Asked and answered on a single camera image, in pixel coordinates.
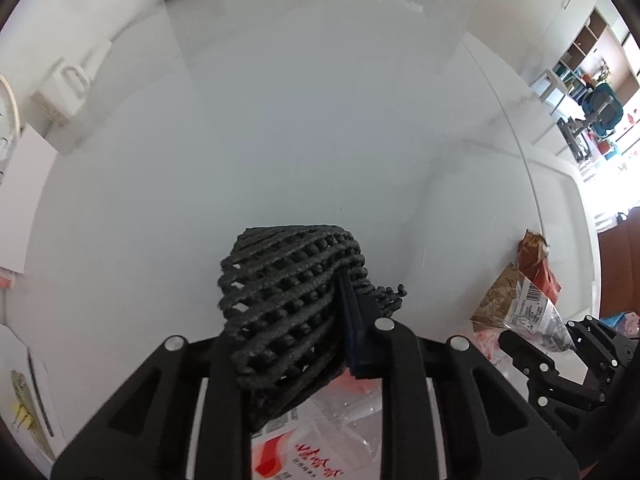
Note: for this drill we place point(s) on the open bookshelf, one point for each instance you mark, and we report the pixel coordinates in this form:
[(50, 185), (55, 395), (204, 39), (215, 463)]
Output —
[(600, 45)]

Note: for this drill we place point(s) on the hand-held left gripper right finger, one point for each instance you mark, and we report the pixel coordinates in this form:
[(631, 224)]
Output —
[(350, 320)]

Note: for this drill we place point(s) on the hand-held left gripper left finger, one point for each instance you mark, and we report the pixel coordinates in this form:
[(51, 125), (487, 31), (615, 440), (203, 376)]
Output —
[(225, 385)]

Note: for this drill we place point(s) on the clear red printed plastic bag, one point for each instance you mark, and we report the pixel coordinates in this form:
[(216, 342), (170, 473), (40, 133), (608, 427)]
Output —
[(320, 440)]

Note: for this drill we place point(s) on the clear wrapper with grey print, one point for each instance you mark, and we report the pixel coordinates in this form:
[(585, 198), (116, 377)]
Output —
[(537, 315)]

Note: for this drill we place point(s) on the black foam fruit net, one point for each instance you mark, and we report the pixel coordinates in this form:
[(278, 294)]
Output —
[(280, 300)]

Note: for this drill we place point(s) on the orange chair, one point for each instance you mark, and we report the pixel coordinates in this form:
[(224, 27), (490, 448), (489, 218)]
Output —
[(620, 260)]

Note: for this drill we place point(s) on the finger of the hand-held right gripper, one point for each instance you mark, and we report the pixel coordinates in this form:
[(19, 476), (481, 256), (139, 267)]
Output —
[(542, 385), (615, 355)]

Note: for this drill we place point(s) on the dark pen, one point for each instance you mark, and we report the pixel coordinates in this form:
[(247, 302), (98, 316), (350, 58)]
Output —
[(40, 390)]

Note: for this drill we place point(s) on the grey wheeled stand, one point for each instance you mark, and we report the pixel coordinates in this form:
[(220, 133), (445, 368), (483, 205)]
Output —
[(575, 137)]

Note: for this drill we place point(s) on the yellow binder clips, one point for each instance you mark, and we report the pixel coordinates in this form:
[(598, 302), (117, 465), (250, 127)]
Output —
[(22, 417)]

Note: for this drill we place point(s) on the white paper sheet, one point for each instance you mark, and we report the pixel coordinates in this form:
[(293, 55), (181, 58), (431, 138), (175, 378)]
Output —
[(15, 350)]

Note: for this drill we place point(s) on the white mug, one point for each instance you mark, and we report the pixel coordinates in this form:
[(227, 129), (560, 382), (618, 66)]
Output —
[(60, 92)]

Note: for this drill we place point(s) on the blue child seat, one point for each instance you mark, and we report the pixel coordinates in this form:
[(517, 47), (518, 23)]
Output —
[(602, 107)]

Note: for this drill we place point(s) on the small pink-capped bottle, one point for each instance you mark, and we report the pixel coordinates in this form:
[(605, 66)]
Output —
[(5, 277)]

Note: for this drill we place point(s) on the tan printed paper bag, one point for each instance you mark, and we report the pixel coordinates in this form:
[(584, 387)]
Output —
[(497, 300)]

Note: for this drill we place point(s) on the tall white wardrobe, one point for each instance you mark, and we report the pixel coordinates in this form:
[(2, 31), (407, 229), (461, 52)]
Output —
[(540, 0)]

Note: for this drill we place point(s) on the round white wall clock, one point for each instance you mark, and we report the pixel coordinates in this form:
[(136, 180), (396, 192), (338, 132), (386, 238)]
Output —
[(10, 125)]

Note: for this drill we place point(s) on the brown wrapper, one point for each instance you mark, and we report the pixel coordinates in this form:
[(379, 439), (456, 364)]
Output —
[(536, 245)]

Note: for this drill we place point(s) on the white rectangular box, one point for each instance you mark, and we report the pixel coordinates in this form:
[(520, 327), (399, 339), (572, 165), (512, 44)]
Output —
[(25, 200)]

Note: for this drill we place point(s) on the white stool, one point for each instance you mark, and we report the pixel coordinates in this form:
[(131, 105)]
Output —
[(550, 87)]

